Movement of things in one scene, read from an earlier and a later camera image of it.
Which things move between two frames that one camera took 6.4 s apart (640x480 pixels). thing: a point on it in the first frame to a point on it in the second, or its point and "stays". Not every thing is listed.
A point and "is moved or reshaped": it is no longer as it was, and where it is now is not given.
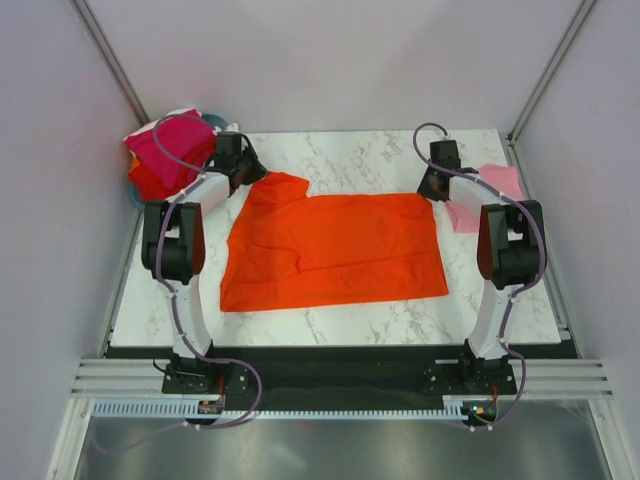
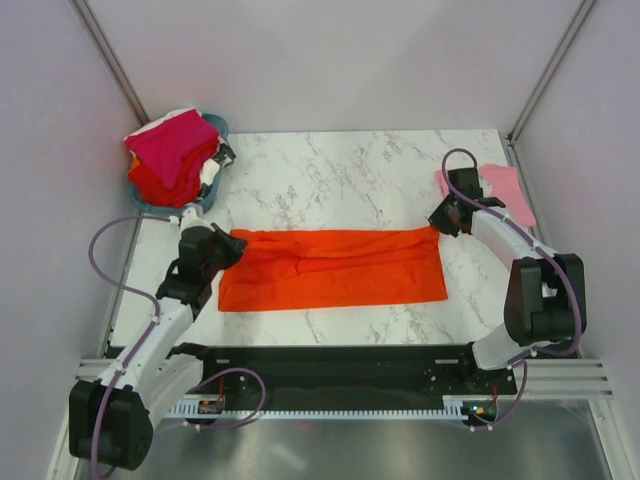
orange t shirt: x=286 y=248 is moved or reshaped
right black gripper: x=424 y=189 to x=437 y=221
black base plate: x=338 y=373 stays
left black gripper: x=259 y=173 to x=235 y=247
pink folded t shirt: x=504 y=179 stays
